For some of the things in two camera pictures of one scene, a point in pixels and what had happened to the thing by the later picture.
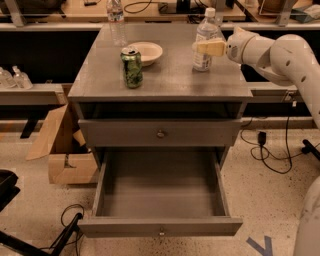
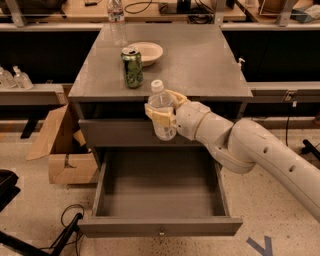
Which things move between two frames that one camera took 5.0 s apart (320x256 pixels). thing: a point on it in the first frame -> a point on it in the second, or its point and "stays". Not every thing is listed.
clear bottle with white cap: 207,29 -> 160,98
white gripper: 237,47 -> 189,118
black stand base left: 32,249 stays
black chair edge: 8,187 stays
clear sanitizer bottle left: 6,79 stays
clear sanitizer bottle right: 21,79 stays
